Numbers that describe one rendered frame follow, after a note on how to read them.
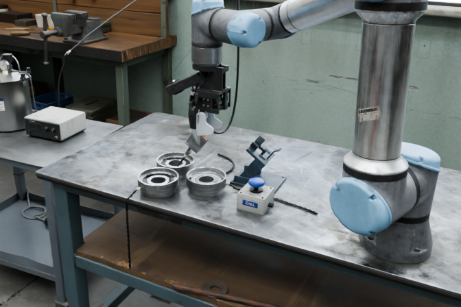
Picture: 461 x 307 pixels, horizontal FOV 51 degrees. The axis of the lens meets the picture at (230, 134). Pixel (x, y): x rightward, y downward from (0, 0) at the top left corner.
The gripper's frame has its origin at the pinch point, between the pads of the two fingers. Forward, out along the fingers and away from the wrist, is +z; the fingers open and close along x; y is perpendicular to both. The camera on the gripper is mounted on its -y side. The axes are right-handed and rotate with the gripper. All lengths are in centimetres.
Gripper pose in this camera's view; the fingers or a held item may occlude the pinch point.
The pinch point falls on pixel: (199, 137)
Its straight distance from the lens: 126.9
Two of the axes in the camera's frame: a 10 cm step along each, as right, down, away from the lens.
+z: -0.3, 9.3, 3.6
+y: 9.1, 1.7, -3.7
